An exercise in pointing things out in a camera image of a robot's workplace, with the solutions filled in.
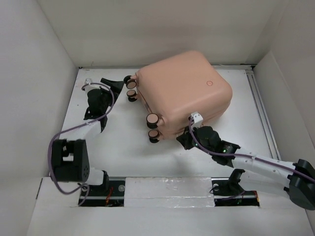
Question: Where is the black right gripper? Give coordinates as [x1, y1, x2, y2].
[175, 124, 214, 156]

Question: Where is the pink hardshell suitcase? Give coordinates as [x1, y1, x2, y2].
[124, 51, 233, 143]

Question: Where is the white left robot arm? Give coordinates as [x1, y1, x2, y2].
[48, 78, 124, 195]

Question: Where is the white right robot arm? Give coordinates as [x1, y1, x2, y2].
[176, 126, 315, 210]

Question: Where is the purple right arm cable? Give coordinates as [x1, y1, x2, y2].
[187, 115, 315, 184]

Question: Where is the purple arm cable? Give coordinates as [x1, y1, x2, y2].
[48, 82, 116, 205]
[187, 115, 315, 184]

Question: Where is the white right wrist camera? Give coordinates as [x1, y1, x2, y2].
[190, 112, 203, 129]

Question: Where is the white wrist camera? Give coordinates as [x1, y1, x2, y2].
[190, 112, 203, 129]
[81, 78, 100, 93]

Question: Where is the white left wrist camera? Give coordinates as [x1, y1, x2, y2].
[81, 78, 100, 93]

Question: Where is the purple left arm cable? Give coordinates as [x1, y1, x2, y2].
[48, 82, 116, 205]

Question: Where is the aluminium side rail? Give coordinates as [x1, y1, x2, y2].
[246, 65, 282, 160]

